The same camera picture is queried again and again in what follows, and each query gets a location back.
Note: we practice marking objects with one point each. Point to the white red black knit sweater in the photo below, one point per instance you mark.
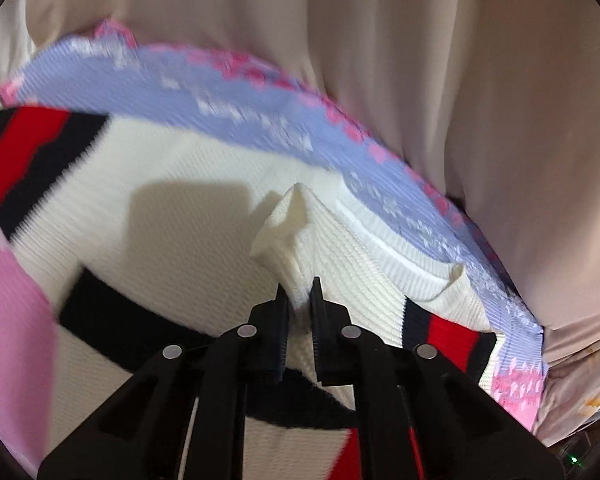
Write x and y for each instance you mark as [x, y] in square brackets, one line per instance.
[119, 237]

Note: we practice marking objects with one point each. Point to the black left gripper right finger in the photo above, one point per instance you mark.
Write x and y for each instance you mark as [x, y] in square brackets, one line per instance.
[419, 410]

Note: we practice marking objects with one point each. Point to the beige curtain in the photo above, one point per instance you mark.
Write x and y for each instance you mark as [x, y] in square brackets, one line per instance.
[495, 102]

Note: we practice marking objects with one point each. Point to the pink lavender floral blanket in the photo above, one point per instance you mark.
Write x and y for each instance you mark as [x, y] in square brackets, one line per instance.
[238, 100]

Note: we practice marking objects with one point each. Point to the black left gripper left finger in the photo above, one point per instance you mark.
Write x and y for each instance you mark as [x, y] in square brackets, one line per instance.
[180, 417]

